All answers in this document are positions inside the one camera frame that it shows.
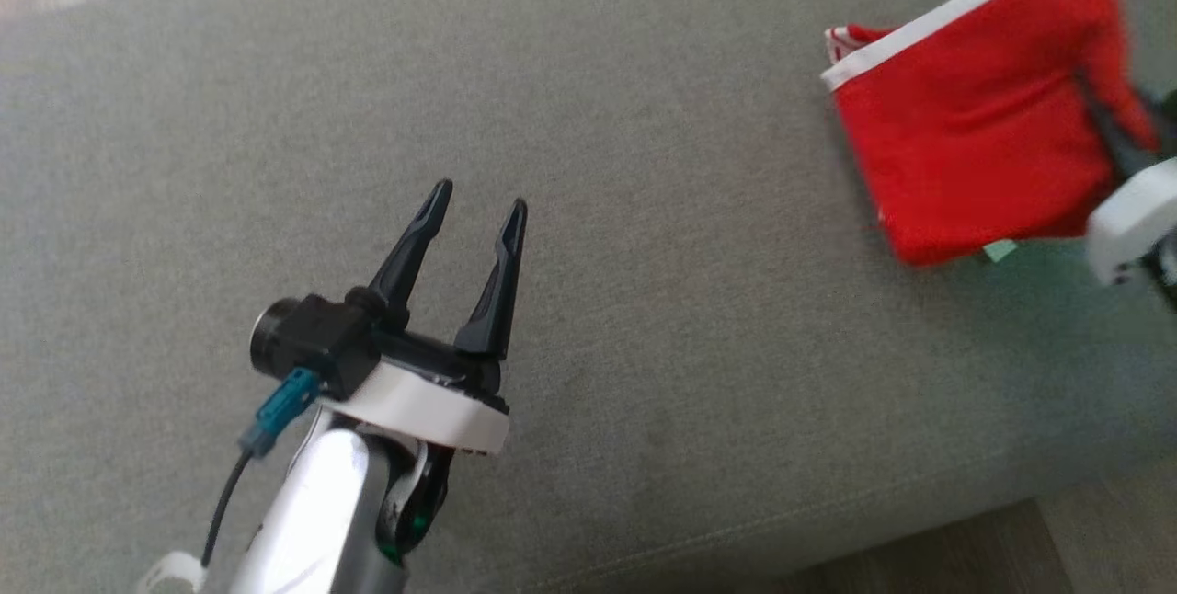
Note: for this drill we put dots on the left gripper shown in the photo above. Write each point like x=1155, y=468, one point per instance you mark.
x=432, y=405

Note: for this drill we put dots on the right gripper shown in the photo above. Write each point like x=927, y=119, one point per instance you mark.
x=1136, y=222

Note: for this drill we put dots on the red and white jersey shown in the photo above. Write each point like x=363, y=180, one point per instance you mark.
x=965, y=116

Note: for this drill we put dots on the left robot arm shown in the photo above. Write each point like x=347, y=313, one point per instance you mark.
x=322, y=511

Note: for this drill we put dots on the large grey sofa seat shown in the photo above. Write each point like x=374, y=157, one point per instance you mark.
x=644, y=208

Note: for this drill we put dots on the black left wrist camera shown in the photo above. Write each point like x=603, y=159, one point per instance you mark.
x=317, y=341

